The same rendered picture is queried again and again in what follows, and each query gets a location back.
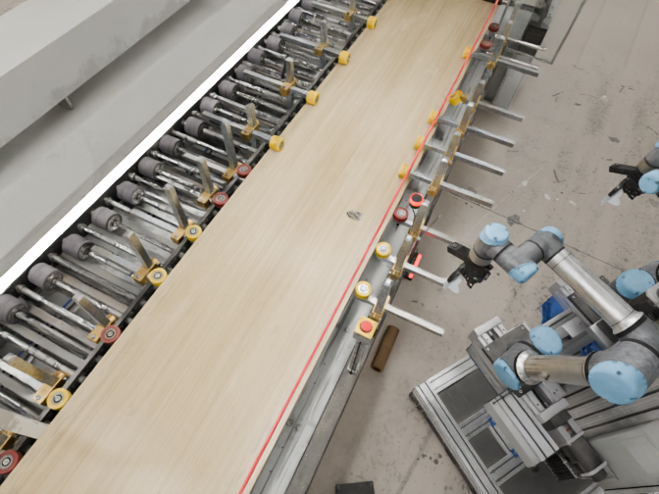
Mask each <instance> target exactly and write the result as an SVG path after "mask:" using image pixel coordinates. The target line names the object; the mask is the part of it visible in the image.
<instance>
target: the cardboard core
mask: <svg viewBox="0 0 659 494"><path fill-rule="evenodd" d="M398 333H399V329H398V328H397V327H396V326H393V325H389V326H388V327H387V330H386V332H385V334H384V336H383V339H382V341H381V343H380V347H379V348H378V350H377V353H376V355H375V357H374V359H373V362H372V364H371V368H372V369H373V370H374V371H378V372H382V371H383V368H384V366H385V364H386V361H387V359H388V356H389V354H390V352H391V349H392V347H393V345H394V342H395V340H396V337H397V335H398Z"/></svg>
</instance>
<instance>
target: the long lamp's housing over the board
mask: <svg viewBox="0 0 659 494"><path fill-rule="evenodd" d="M289 1H290V0H190V1H189V2H188V3H186V4H185V5H184V6H182V7H181V8H180V9H179V10H177V11H176V12H175V13H173V14H172V15H171V16H170V17H168V18H167V19H166V20H164V21H163V22H162V23H161V24H159V25H158V26H156V27H155V28H154V29H153V30H151V31H150V32H149V33H147V34H146V35H145V36H144V37H142V38H141V39H140V40H138V41H137V42H136V43H135V44H133V45H132V46H131V47H129V48H128V49H127V50H126V51H125V52H124V53H123V54H121V55H120V56H119V57H117V58H116V59H115V60H114V61H112V62H111V63H110V64H108V65H107V66H106V67H105V68H103V69H102V70H101V71H99V72H98V73H97V74H95V75H94V76H93V77H91V78H90V79H89V80H88V81H86V82H85V83H84V84H82V85H81V86H80V87H79V88H77V89H76V90H75V91H73V92H72V93H71V94H70V95H68V98H69V100H70V102H71V103H72V105H73V107H74V108H73V109H72V110H70V109H68V108H65V107H63V106H61V105H58V104H57V105H55V106H54V107H53V108H51V109H50V110H49V111H48V112H46V113H45V114H44V115H42V116H41V117H40V118H39V119H37V120H36V121H35V122H33V123H32V124H31V125H29V126H28V127H27V128H25V129H24V130H23V131H22V132H20V133H19V134H18V135H16V136H15V137H14V138H13V139H11V140H10V141H9V142H7V143H6V144H5V145H4V146H2V147H1V148H0V278H1V277H2V276H3V275H5V274H6V273H7V272H8V271H9V270H10V269H11V268H12V267H13V266H14V265H15V264H16V263H17V262H18V261H19V260H20V259H21V258H22V257H23V256H24V255H25V254H26V253H27V252H28V251H30V250H31V249H32V248H33V247H34V246H35V245H36V244H37V243H38V242H39V241H40V240H41V239H42V238H43V237H44V236H45V235H46V234H47V233H48V232H49V231H50V230H51V229H52V228H53V227H54V226H56V225H57V224H58V223H59V222H60V221H61V220H62V219H63V218H64V217H65V216H66V215H67V214H68V213H69V212H70V211H71V210H72V209H73V208H74V207H75V206H76V205H77V204H78V203H79V202H81V201H82V200H83V199H84V198H85V197H86V196H87V195H88V194H89V193H90V192H91V191H92V190H93V189H94V188H95V187H96V186H97V185H98V184H99V183H100V182H101V181H102V180H103V179H104V178H105V177H107V176H108V175H109V174H110V173H111V172H112V171H113V170H114V169H115V168H116V167H117V166H118V165H119V164H120V163H121V162H122V161H123V160H124V159H125V158H126V157H127V156H128V155H129V154H131V153H132V152H133V151H134V150H135V149H136V148H137V147H138V146H139V145H140V144H141V143H142V142H143V141H144V140H145V139H146V138H147V137H148V136H149V135H150V134H151V133H152V132H153V131H154V130H155V129H157V128H158V127H159V126H160V125H161V124H162V123H163V122H164V121H165V120H166V119H167V118H168V117H169V116H170V115H171V114H172V113H173V112H174V111H175V110H176V109H177V108H178V107H179V106H180V105H182V104H183V103H184V102H185V101H186V100H187V99H188V98H189V97H190V96H191V95H192V94H193V93H194V92H195V91H196V90H197V89H198V88H199V87H200V86H201V85H202V84H203V83H204V82H205V81H206V80H208V79H209V78H210V77H211V76H212V75H213V74H214V73H215V72H216V71H217V70H218V69H219V68H220V67H221V66H222V65H223V64H224V63H225V62H226V61H227V60H228V59H229V58H230V57H231V56H233V55H234V54H235V53H236V52H237V51H238V50H239V49H240V48H241V47H242V46H243V45H244V44H245V43H246V42H247V41H248V40H249V39H250V38H251V37H252V36H253V35H254V34H255V33H256V32H257V31H259V30H260V29H261V28H262V27H263V26H264V25H265V24H266V23H267V22H268V21H269V20H270V19H271V18H272V17H273V16H274V15H275V14H276V13H277V12H278V11H279V10H280V9H281V8H282V7H284V6H285V5H286V4H287V3H288V2H289Z"/></svg>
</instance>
